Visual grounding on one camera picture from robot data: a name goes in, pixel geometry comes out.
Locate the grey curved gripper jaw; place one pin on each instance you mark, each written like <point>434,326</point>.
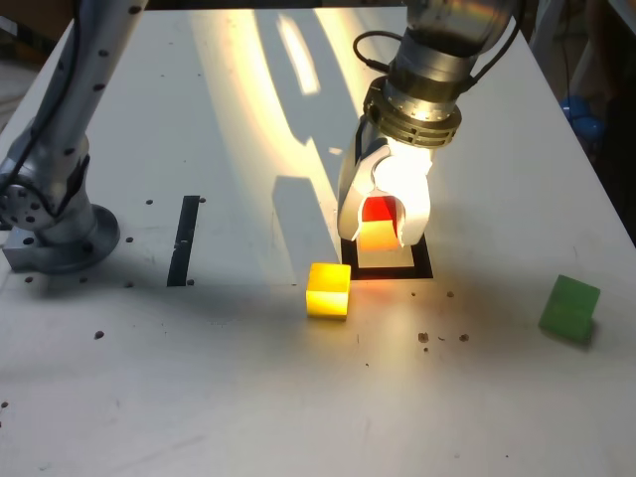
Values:
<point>348,199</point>
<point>415,199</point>

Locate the red cube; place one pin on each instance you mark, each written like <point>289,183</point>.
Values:
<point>377,208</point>

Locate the yellow cube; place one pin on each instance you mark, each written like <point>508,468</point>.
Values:
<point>328,293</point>

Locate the green cube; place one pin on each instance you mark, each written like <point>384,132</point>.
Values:
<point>566,308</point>

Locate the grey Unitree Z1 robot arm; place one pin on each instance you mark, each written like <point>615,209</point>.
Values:
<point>54,149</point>

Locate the black tape square outline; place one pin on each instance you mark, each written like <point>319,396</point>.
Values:
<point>387,273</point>

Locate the black tape strip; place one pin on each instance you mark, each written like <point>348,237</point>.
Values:
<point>183,238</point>

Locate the blue round object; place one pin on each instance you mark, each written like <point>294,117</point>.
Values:
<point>579,111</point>

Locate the person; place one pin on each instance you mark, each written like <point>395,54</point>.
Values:
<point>601,49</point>

